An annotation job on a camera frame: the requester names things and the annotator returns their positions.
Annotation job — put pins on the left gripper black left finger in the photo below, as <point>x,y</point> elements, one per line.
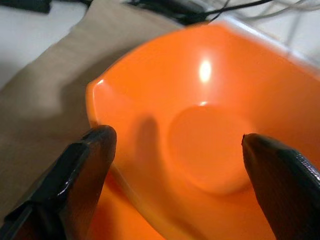
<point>62,187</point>

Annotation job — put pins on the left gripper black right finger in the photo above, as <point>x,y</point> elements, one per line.
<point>287,195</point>

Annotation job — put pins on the orange bowl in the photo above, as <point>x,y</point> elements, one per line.
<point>200,75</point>

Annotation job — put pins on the orange plate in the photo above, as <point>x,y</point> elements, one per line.
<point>112,220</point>

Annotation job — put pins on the beige counter mat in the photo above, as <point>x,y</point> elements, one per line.
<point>50,100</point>

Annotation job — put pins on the black power strip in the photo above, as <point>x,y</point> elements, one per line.
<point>25,5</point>

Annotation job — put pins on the black power adapter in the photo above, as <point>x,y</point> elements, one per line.
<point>175,10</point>

